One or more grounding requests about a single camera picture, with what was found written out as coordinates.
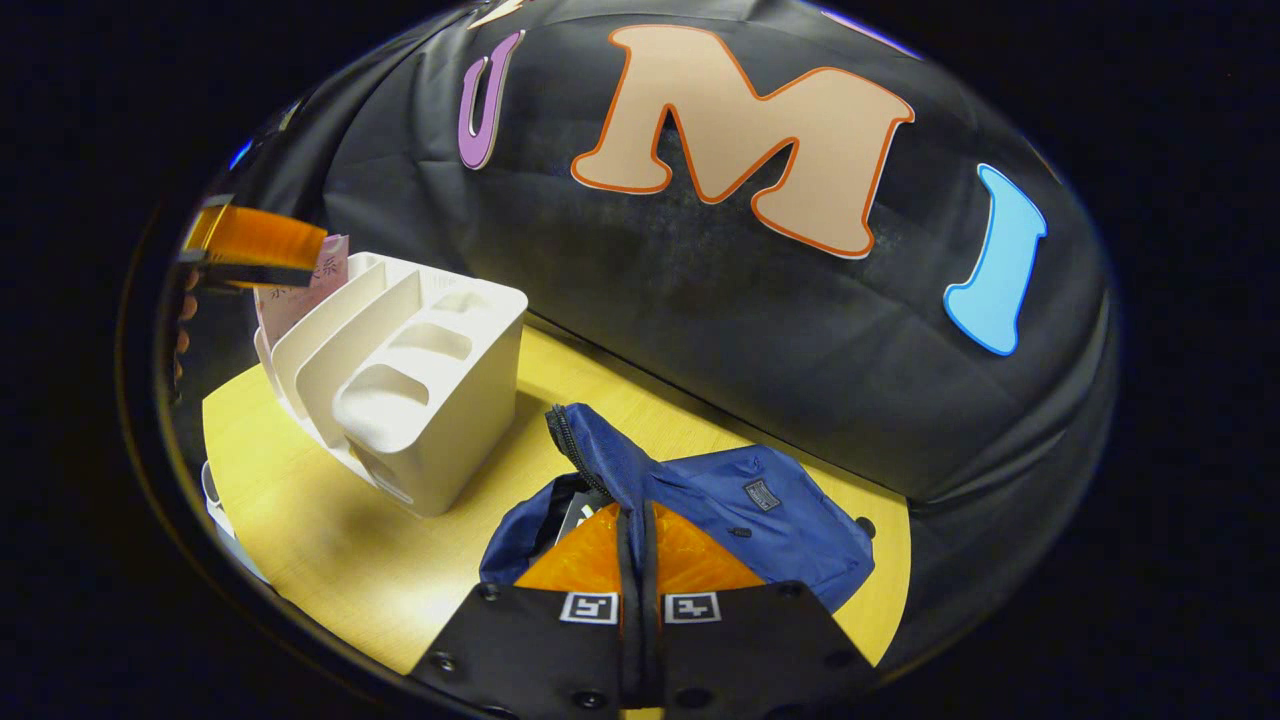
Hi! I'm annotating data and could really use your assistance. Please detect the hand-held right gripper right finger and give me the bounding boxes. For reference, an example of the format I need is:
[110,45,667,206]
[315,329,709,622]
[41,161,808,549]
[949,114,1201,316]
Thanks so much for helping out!
[640,503,881,716]

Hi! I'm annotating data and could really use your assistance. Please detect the blue schoolbag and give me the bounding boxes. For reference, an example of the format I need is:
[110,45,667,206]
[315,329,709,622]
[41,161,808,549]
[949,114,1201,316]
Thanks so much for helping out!
[480,403,876,613]

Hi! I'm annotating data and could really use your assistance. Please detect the pink book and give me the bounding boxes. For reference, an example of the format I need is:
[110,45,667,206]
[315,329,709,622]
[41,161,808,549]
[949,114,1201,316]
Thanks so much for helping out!
[253,235,351,346]

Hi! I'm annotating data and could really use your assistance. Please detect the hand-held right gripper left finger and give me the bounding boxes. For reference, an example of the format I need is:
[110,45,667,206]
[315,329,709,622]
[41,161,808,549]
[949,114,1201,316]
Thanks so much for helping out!
[410,503,641,716]

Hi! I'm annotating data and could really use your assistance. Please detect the black backdrop cloth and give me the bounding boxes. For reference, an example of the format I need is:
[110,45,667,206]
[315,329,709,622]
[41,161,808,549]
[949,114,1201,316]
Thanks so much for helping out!
[165,0,1121,671]

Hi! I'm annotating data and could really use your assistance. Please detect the white bookshelf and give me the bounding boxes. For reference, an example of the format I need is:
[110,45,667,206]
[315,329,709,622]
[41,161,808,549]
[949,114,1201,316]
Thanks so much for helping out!
[253,252,529,518]

